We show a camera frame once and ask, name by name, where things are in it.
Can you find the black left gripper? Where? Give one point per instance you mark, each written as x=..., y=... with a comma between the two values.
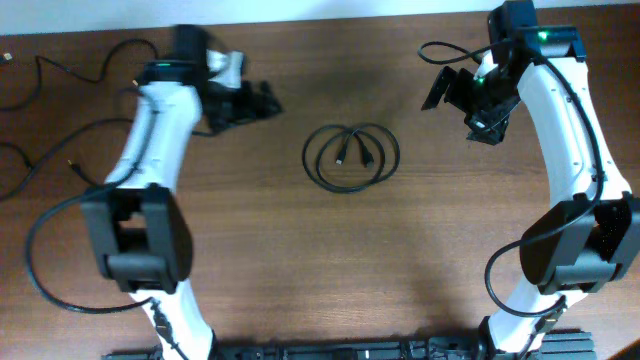
x=230, y=110

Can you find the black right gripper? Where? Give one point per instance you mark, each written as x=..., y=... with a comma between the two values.
x=457, y=80

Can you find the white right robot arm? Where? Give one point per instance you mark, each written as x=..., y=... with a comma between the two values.
x=590, y=235

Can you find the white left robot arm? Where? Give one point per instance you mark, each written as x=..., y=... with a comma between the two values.
x=140, y=238

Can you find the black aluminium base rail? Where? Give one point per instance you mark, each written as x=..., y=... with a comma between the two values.
x=350, y=349

